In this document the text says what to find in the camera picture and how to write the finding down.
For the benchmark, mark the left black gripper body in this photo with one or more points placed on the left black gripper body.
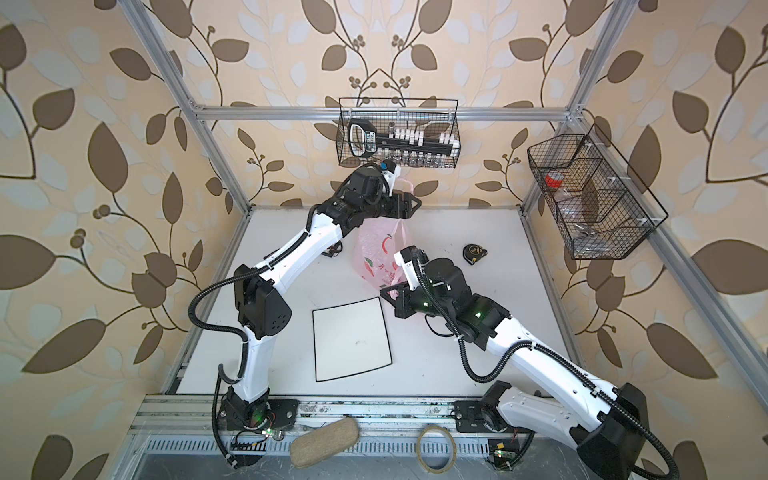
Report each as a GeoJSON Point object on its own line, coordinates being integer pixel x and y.
{"type": "Point", "coordinates": [377, 203]}

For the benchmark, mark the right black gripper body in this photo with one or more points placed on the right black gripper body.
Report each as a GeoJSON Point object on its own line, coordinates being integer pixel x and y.
{"type": "Point", "coordinates": [427, 303]}

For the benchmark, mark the pink plastic fruit-print bag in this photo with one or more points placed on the pink plastic fruit-print bag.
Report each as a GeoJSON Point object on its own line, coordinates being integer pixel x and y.
{"type": "Point", "coordinates": [379, 239]}

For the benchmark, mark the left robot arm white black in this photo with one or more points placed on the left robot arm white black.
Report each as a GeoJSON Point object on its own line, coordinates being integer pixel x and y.
{"type": "Point", "coordinates": [262, 311]}

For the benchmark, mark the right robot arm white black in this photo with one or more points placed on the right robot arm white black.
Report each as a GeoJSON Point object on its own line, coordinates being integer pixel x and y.
{"type": "Point", "coordinates": [531, 386]}

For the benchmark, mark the black tape measure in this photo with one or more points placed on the black tape measure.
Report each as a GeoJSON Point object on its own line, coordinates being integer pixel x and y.
{"type": "Point", "coordinates": [473, 253]}

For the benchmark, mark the black tool set in basket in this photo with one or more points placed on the black tool set in basket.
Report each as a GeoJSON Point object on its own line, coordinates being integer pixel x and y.
{"type": "Point", "coordinates": [364, 141]}

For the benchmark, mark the white mat with black border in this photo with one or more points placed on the white mat with black border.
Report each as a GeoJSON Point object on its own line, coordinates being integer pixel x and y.
{"type": "Point", "coordinates": [350, 340]}

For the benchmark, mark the red-capped item in basket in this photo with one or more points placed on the red-capped item in basket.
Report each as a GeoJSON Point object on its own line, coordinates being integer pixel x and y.
{"type": "Point", "coordinates": [553, 180]}

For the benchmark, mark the clear tape roll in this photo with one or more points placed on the clear tape roll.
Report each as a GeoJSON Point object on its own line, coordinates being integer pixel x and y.
{"type": "Point", "coordinates": [436, 449]}

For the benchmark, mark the beige sponge block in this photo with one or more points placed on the beige sponge block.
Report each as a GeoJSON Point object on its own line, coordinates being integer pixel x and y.
{"type": "Point", "coordinates": [324, 443]}

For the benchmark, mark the back black wire basket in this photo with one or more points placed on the back black wire basket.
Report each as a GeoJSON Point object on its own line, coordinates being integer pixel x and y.
{"type": "Point", "coordinates": [433, 115]}

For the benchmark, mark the black wire basket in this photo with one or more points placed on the black wire basket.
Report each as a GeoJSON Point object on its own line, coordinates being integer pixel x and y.
{"type": "Point", "coordinates": [604, 209]}
{"type": "Point", "coordinates": [433, 115]}

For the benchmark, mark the right black wire basket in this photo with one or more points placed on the right black wire basket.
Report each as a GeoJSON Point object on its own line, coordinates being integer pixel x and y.
{"type": "Point", "coordinates": [604, 209]}

